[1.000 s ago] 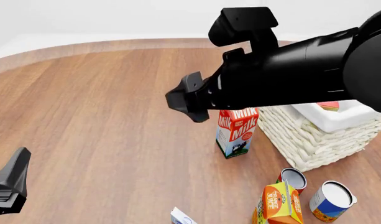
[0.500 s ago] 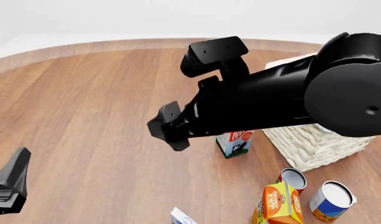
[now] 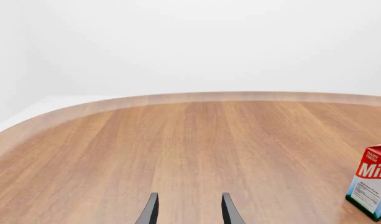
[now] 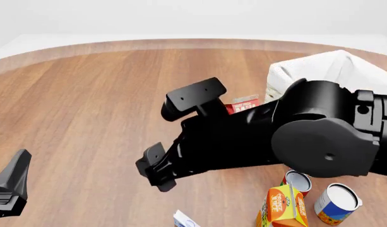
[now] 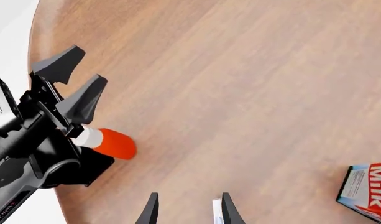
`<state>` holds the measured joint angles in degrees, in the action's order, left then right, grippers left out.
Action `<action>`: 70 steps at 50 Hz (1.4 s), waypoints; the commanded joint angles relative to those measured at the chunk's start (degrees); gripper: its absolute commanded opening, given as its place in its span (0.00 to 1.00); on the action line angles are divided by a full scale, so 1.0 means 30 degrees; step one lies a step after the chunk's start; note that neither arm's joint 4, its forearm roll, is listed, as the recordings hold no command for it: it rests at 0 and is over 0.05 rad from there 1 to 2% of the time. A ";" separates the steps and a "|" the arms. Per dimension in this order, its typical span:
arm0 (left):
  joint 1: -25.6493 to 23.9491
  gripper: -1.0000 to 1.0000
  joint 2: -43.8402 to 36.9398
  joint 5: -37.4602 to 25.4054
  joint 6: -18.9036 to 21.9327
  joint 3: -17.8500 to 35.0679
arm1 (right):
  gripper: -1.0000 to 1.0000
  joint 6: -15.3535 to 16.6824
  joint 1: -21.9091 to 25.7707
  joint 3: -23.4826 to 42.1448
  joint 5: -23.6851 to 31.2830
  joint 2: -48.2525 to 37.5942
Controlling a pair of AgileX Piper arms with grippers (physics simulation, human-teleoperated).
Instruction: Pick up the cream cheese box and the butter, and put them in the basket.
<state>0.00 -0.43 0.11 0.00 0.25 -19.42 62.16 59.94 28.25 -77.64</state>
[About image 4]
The white and blue food box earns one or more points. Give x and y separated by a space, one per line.
183 219

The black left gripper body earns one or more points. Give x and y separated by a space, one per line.
7 208

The red printed food box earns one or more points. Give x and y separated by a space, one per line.
242 106

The blue and orange printed tin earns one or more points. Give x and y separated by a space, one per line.
336 204

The basket with white cloth lining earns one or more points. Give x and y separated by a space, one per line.
325 68

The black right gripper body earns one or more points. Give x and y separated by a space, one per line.
168 170

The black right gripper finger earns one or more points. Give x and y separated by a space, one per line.
153 154

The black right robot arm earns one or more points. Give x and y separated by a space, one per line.
307 132

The orange juice carton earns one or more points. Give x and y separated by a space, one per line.
281 208

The red tin with silver lid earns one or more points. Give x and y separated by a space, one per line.
299 182

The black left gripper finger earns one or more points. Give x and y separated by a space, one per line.
18 172

